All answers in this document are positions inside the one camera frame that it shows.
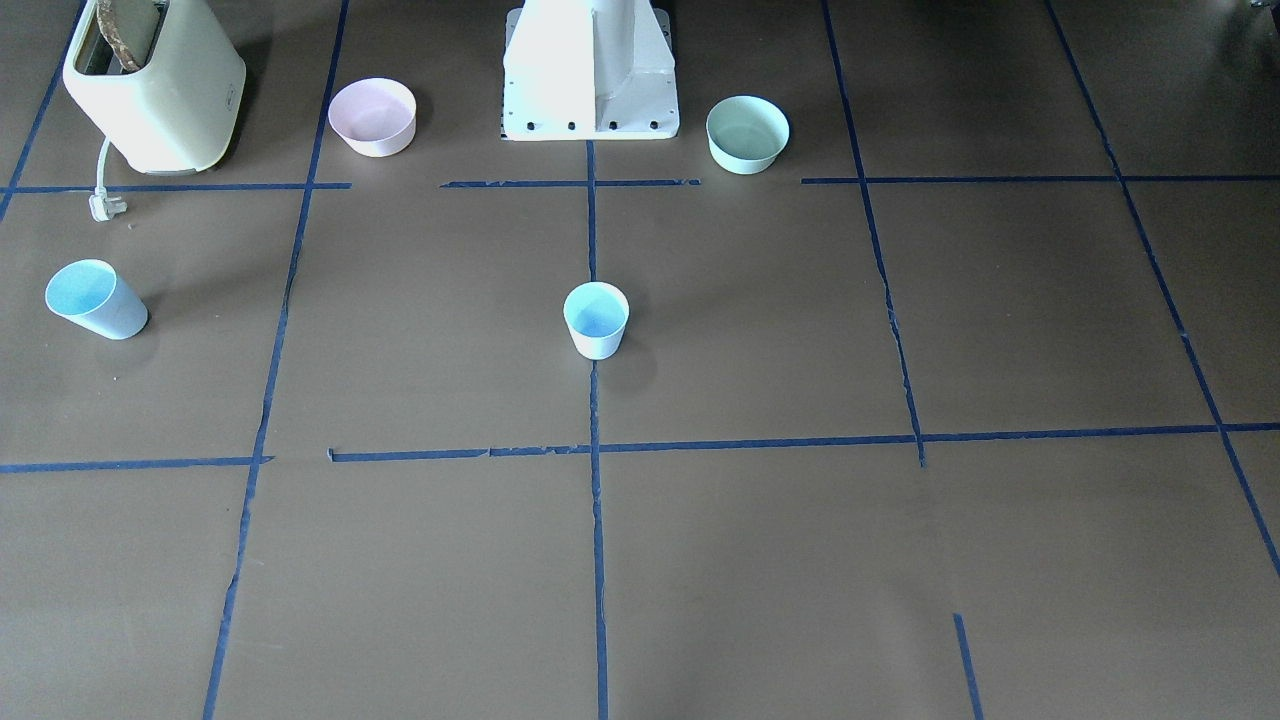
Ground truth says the light blue cup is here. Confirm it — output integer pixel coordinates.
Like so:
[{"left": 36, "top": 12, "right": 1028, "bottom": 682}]
[
  {"left": 562, "top": 281, "right": 630, "bottom": 361},
  {"left": 44, "top": 259, "right": 148, "bottom": 341}
]

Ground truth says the green bowl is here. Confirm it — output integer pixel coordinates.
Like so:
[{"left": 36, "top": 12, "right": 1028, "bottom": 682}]
[{"left": 705, "top": 95, "right": 791, "bottom": 176}]

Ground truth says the pink bowl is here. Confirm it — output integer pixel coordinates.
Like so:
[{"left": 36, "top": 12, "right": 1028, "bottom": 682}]
[{"left": 326, "top": 77, "right": 419, "bottom": 158}]

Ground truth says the cream toaster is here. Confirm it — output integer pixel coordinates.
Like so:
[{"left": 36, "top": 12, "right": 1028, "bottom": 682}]
[{"left": 61, "top": 1, "right": 246, "bottom": 176}]

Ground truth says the white power plug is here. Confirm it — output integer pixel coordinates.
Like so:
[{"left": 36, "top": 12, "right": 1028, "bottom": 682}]
[{"left": 88, "top": 192, "right": 128, "bottom": 222}]

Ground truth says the bread slice in toaster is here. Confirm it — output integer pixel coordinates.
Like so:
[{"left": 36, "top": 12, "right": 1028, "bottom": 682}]
[{"left": 95, "top": 1, "right": 168, "bottom": 73}]

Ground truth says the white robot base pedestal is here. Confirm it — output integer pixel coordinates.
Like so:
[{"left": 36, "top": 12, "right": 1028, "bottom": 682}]
[{"left": 500, "top": 1, "right": 681, "bottom": 142}]

